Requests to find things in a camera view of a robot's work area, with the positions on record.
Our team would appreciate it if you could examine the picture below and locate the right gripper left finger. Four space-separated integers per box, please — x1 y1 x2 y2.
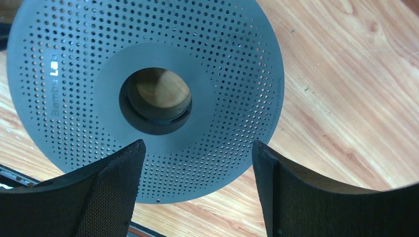
0 140 146 237

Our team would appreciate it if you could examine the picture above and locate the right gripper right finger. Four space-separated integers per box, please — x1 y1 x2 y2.
252 140 419 237

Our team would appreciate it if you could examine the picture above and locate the dark grey cable spool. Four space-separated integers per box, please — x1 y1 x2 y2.
7 0 285 204

